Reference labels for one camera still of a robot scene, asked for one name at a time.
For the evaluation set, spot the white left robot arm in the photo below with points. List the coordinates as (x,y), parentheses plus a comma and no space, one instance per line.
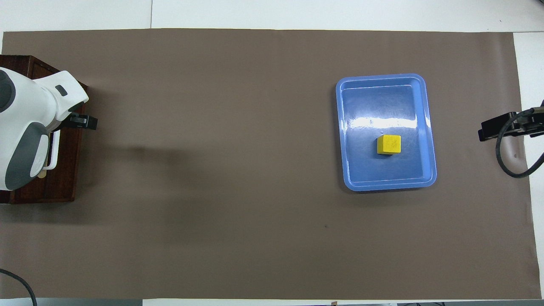
(25,106)

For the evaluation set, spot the yellow block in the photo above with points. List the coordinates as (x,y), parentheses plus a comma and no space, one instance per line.
(389,144)

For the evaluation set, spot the brown table mat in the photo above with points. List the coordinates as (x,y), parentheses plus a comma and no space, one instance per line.
(212,170)

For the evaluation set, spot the dark wooden drawer cabinet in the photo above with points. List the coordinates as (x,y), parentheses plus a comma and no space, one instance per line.
(72,178)

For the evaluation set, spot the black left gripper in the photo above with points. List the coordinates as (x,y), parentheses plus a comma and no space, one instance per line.
(70,121)

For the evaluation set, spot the blue plastic tray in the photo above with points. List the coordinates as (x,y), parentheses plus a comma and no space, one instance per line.
(382,106)

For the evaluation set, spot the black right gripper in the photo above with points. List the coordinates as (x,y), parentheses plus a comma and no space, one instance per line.
(536,122)

